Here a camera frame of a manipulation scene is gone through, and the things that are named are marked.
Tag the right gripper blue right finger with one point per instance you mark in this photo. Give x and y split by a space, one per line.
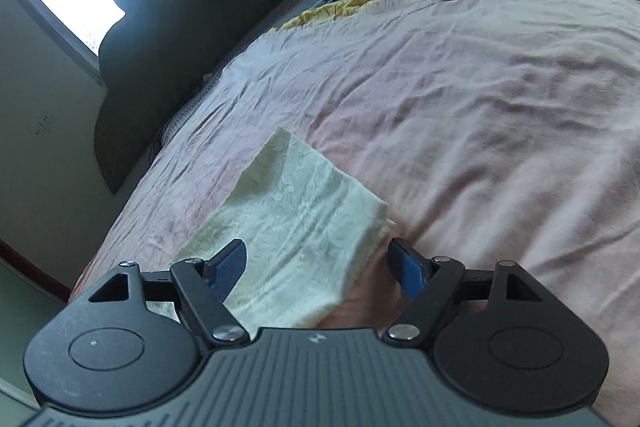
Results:
431 286

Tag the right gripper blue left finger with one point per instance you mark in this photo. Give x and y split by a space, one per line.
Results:
202 288

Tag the cream white textured pants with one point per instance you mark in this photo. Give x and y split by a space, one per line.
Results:
309 230

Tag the pink bed sheet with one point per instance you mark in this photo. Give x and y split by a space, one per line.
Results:
493 129

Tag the dark cloud-shaped headboard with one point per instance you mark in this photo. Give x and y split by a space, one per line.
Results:
150 62

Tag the white wall socket pair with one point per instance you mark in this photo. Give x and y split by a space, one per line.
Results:
44 124

